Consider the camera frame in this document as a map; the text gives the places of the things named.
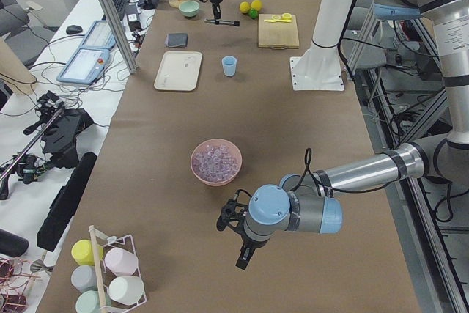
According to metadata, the steel muddler black tip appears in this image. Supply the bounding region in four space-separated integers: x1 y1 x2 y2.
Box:
204 18 240 27

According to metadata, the yellow cup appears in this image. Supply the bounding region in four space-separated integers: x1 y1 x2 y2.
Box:
71 239 95 266

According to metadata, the cream rabbit tray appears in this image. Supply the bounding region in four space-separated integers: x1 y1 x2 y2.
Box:
154 51 203 92

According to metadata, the pink bowl of ice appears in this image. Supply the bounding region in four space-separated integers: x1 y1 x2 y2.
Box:
190 139 243 186

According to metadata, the green lime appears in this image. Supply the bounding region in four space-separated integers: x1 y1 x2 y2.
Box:
248 9 259 19

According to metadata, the light blue plastic cup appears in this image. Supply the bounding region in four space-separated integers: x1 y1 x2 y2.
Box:
221 56 237 77

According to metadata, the white cup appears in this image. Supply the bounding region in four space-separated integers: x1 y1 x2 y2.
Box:
108 276 144 306

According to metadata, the black computer mouse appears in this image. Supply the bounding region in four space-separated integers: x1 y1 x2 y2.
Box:
65 25 83 35

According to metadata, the black bar speaker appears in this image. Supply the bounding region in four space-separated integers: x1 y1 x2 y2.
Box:
37 152 97 251

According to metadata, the grey cup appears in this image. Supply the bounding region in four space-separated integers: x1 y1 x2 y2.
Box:
70 265 97 293

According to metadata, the wooden cutting board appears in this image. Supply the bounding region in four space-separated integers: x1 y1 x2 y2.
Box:
258 14 300 49

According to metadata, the mint green bowl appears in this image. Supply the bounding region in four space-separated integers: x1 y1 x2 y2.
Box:
178 0 200 18

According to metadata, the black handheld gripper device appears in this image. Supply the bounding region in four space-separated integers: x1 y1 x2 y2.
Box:
1 91 94 200

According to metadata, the lemon slice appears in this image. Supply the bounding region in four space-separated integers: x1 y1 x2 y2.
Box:
281 12 292 21

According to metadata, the mint green cup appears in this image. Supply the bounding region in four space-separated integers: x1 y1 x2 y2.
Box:
75 290 100 313

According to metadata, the white wire cup rack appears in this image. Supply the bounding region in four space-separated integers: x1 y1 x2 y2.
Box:
89 225 147 312

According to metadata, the pink cup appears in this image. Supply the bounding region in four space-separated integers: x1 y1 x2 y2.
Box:
104 248 139 276

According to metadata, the grey folded cloth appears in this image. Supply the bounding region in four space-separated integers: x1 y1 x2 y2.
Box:
165 33 188 48

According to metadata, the yellow lemon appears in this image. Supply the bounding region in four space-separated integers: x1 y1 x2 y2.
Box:
239 1 251 14
250 0 263 12

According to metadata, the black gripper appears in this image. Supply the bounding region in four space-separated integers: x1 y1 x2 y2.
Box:
235 235 267 269
210 0 223 20

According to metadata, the aluminium frame post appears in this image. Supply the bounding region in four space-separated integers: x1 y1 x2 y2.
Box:
98 0 137 74

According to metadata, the teach pendant tablet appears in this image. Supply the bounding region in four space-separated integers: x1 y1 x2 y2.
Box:
81 21 116 49
57 48 110 85

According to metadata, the black power adapter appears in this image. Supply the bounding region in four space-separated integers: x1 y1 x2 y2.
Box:
125 4 142 31

